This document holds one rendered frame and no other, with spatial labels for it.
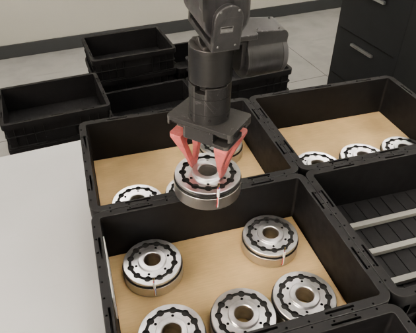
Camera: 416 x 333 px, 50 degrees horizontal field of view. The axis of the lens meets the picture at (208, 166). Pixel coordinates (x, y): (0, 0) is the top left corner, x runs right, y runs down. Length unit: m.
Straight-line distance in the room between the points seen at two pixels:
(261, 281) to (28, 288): 0.49
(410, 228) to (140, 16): 3.17
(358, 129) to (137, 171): 0.57
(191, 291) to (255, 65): 0.40
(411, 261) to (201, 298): 0.39
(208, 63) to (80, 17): 3.21
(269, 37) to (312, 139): 0.59
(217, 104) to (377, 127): 0.72
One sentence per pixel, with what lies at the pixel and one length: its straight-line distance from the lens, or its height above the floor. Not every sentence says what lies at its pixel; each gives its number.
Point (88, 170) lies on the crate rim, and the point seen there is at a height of 0.93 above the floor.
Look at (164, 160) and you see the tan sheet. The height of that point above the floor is 0.83.
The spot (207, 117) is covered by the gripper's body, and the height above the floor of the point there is 1.15.
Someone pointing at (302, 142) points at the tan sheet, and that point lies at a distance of 1.13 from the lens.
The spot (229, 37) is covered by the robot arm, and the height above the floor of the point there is 1.27.
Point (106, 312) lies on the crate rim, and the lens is 0.66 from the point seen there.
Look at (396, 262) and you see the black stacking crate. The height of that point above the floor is 0.83.
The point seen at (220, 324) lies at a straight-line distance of 0.72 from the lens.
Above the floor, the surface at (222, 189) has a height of 1.04.
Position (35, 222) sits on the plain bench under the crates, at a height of 0.70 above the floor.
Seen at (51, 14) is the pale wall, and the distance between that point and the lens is 3.71.
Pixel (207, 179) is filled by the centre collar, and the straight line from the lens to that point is 0.66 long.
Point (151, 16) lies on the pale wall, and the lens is 3.85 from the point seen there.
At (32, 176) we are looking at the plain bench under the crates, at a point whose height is 0.70.
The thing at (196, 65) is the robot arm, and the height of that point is 1.22.
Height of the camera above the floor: 1.47
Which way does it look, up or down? 39 degrees down
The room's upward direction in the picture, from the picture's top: straight up
